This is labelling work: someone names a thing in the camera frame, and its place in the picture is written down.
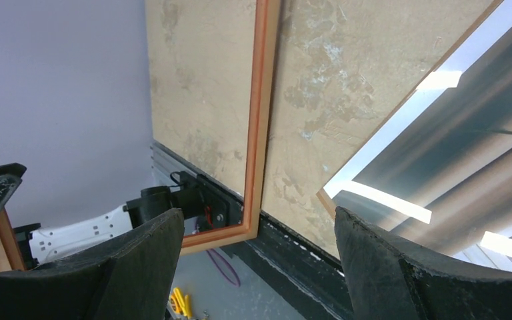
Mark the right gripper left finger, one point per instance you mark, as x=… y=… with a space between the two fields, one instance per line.
x=126 y=277

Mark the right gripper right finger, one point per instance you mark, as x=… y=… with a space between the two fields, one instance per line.
x=389 y=277

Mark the orange wooden picture frame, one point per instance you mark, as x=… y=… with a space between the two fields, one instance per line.
x=264 y=47

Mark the photo print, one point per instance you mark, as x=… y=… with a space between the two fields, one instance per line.
x=439 y=172

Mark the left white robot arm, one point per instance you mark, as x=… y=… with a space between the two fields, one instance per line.
x=39 y=245

